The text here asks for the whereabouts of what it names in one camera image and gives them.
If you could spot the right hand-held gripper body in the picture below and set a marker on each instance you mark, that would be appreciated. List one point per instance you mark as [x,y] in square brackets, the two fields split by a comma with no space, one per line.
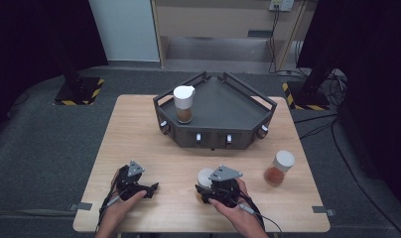
[225,190]

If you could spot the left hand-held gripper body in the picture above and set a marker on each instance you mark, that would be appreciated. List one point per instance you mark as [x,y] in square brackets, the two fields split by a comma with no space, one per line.
[130,183]

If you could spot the yellow spice jar white lid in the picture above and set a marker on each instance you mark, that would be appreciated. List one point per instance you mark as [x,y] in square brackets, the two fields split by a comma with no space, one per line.
[204,178]

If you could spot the red spice jar white lid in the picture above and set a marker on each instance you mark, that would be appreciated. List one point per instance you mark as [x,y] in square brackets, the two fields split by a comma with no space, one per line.
[274,175]

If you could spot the dark grey tray rack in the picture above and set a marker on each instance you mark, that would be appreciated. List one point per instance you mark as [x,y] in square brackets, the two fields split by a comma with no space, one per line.
[221,109]

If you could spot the person's right hand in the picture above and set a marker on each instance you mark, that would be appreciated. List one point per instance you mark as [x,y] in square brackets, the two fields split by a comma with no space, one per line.
[241,216]

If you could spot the person's left hand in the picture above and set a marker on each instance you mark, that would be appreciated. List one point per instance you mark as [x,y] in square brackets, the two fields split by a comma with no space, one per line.
[117,214]

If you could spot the grey tape piece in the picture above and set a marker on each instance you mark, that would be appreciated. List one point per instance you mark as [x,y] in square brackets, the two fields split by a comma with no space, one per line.
[81,206]
[322,210]

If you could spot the brown spice jar white lid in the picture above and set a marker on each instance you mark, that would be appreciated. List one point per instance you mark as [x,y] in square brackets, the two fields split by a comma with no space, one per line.
[183,114]

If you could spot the black stand with striped base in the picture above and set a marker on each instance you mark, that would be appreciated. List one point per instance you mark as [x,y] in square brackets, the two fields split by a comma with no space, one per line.
[312,95]
[79,89]

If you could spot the white panel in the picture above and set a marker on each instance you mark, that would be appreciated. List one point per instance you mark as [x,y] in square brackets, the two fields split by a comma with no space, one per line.
[125,29]

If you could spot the wooden cabinet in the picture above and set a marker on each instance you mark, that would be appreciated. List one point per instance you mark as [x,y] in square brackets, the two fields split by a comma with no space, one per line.
[215,20]

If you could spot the black curtain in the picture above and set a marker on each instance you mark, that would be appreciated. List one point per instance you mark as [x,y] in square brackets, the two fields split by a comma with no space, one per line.
[29,39]
[370,49]

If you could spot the white wall socket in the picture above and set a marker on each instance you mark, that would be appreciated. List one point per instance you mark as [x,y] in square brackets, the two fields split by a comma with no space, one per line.
[281,4]

